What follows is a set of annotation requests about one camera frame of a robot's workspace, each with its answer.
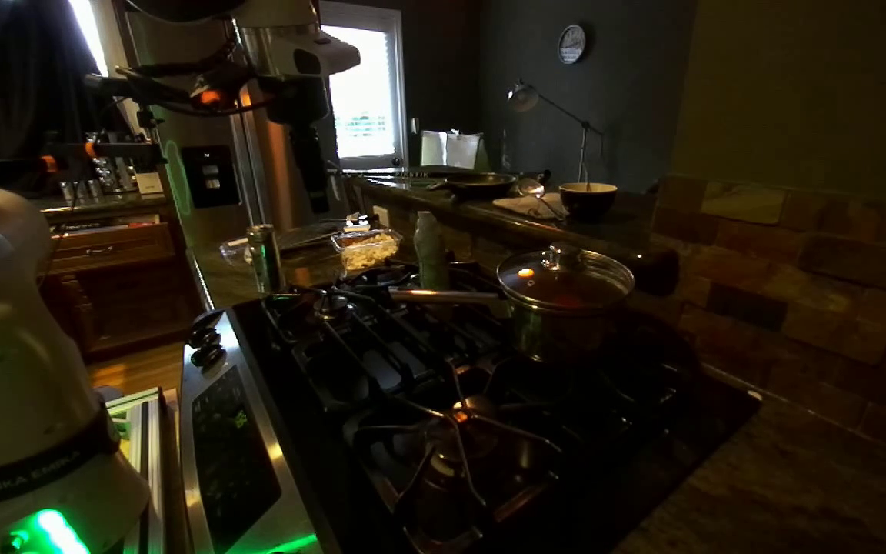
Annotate glass pot lid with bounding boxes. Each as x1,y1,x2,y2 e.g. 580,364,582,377
496,244,636,313

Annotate steel pot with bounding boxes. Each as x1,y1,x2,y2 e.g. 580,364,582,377
388,285,636,364

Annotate window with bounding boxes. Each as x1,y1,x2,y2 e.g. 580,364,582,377
318,2,408,169

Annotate steel refrigerator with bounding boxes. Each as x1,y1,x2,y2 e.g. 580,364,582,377
122,0,353,233

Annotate white paper bags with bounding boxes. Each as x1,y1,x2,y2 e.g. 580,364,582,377
419,128,484,171

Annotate drinks can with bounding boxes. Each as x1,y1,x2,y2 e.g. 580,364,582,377
247,224,283,294

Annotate clear plastic food container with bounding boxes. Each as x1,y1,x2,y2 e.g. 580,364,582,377
331,229,405,272

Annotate frying pan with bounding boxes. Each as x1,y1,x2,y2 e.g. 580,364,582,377
426,170,519,200

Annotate plastic bottle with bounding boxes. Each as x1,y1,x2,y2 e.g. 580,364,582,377
414,211,451,291

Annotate burner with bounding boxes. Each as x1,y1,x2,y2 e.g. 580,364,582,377
268,269,413,341
345,358,571,552

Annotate desk lamp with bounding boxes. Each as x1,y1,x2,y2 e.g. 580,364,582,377
507,79,606,185

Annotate wooden drawer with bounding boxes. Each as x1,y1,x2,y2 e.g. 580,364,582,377
45,222,177,275

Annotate metal ladle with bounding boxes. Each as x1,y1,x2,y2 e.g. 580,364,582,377
517,177,561,218

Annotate white cloth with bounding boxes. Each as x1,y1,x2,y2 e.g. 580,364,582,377
492,192,569,221

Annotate dark curtain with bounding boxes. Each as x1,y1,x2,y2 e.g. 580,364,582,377
0,0,109,164

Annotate dark bowl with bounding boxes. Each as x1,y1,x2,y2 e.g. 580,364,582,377
558,182,619,223

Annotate stove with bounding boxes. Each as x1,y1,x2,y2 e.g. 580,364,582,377
178,258,764,554

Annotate wall clock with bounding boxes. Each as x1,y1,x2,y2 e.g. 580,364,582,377
556,24,588,66

